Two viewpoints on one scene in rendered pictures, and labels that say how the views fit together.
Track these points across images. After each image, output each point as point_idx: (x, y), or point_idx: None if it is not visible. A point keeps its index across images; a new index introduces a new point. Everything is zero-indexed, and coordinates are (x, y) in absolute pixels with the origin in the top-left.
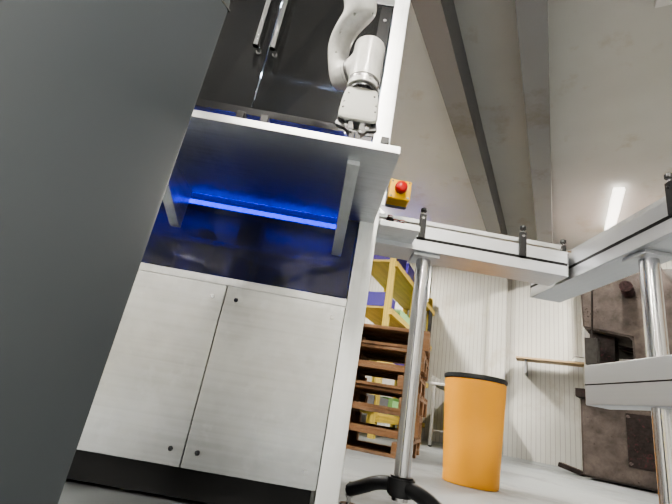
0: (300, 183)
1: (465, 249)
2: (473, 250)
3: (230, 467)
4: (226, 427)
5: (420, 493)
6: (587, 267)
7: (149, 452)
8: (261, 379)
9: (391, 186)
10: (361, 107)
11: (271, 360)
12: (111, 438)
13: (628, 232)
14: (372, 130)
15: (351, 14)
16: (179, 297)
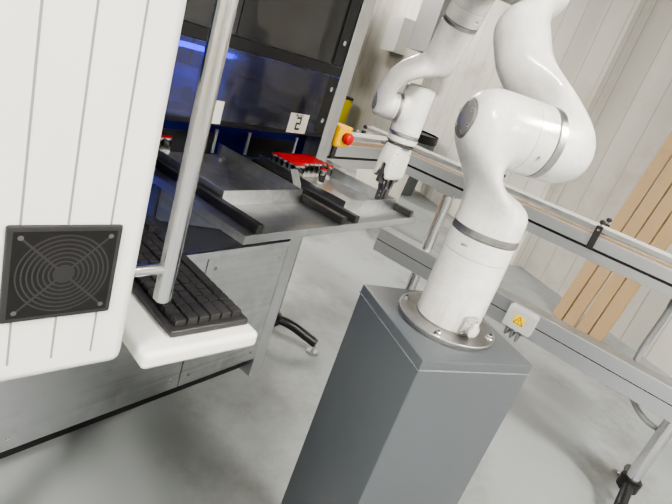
0: None
1: (353, 161)
2: (357, 161)
3: (208, 371)
4: None
5: (290, 324)
6: (412, 174)
7: (156, 389)
8: None
9: (340, 135)
10: (400, 169)
11: (237, 301)
12: (126, 396)
13: (451, 180)
14: (395, 182)
15: (434, 77)
16: None
